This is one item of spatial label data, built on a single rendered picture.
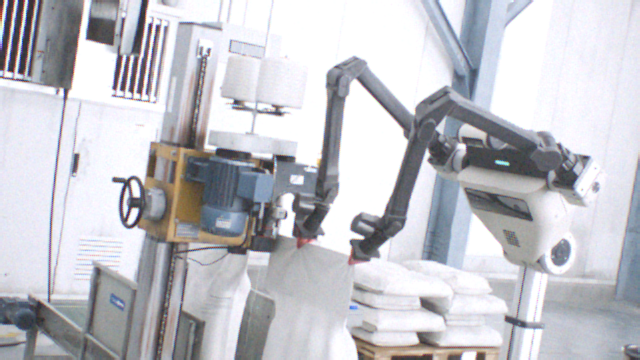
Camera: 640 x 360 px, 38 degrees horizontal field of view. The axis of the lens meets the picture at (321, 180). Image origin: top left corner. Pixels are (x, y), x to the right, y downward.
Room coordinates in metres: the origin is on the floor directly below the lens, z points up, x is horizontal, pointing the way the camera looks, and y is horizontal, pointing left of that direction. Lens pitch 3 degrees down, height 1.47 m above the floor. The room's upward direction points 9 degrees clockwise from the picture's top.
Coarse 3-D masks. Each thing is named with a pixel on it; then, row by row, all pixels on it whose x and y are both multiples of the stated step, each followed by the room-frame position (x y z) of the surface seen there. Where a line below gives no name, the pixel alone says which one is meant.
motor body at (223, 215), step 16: (224, 160) 2.93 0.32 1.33; (240, 160) 2.99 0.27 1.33; (208, 176) 2.97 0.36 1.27; (224, 176) 2.94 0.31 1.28; (208, 192) 2.95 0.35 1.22; (224, 192) 2.94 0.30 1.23; (208, 208) 2.95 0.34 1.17; (224, 208) 2.94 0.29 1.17; (240, 208) 2.97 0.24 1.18; (208, 224) 2.94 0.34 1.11; (224, 224) 2.93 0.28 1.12; (240, 224) 2.96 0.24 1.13
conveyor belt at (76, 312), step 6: (54, 306) 4.58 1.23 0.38; (60, 306) 4.60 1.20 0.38; (66, 306) 4.63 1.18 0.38; (72, 306) 4.65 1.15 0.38; (78, 306) 4.67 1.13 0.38; (84, 306) 4.69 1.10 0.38; (60, 312) 4.48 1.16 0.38; (66, 312) 4.50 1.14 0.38; (72, 312) 4.52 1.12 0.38; (78, 312) 4.54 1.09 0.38; (84, 312) 4.56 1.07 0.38; (72, 318) 4.40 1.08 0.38; (78, 318) 4.42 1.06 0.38; (84, 318) 4.44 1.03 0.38; (78, 324) 4.30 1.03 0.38
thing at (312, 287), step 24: (288, 240) 3.25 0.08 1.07; (288, 264) 3.23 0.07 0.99; (312, 264) 3.11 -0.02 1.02; (336, 264) 3.02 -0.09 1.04; (288, 288) 3.21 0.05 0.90; (312, 288) 3.10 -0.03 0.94; (336, 288) 3.00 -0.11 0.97; (288, 312) 3.12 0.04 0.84; (312, 312) 3.06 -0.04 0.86; (336, 312) 2.98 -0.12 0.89; (288, 336) 3.03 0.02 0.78; (312, 336) 2.93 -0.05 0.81; (336, 336) 2.91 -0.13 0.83
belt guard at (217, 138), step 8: (208, 136) 2.98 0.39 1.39; (216, 136) 2.93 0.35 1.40; (224, 136) 2.92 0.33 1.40; (232, 136) 2.91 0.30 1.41; (240, 136) 2.92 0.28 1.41; (248, 136) 2.93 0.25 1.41; (256, 136) 2.98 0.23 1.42; (264, 136) 3.26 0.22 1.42; (208, 144) 2.97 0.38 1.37; (216, 144) 2.93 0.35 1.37; (224, 144) 2.92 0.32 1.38; (232, 144) 2.91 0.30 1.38; (240, 144) 2.92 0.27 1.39; (248, 144) 2.93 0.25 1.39; (256, 144) 2.95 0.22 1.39; (264, 144) 3.01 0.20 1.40; (272, 144) 3.09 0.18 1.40; (280, 144) 3.17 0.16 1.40; (288, 144) 3.25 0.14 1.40; (296, 144) 3.34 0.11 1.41; (256, 152) 2.96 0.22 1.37; (264, 152) 3.02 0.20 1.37; (272, 152) 3.10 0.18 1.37; (280, 152) 3.18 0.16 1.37; (288, 152) 3.27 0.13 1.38
